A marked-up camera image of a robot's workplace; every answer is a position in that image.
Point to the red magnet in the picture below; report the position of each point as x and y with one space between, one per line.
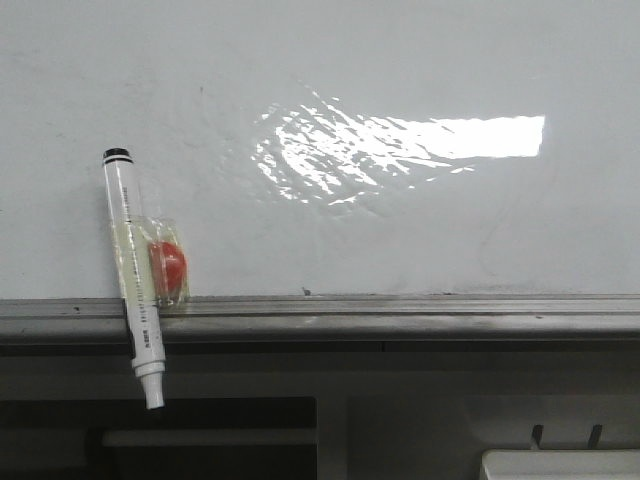
169 268

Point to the white whiteboard marker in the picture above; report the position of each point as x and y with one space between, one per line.
135 274

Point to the white plastic bin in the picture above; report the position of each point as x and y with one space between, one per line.
560 464

